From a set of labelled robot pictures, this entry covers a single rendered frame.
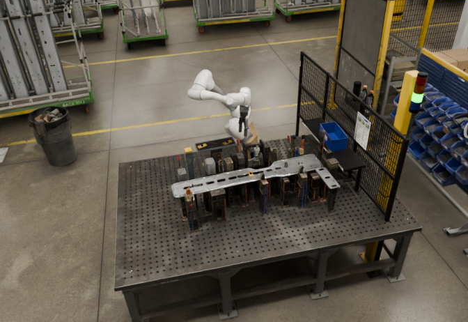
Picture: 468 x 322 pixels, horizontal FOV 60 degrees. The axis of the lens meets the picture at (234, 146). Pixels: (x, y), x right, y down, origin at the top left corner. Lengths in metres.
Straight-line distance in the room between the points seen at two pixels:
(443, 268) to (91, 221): 3.73
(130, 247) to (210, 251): 0.67
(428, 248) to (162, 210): 2.71
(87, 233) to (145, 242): 1.38
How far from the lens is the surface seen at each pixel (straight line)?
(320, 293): 4.00
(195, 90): 3.90
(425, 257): 4.59
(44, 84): 7.34
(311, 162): 3.81
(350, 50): 6.02
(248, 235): 3.50
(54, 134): 5.66
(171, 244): 3.50
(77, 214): 5.12
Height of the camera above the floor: 3.26
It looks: 35 degrees down
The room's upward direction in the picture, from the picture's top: 2 degrees counter-clockwise
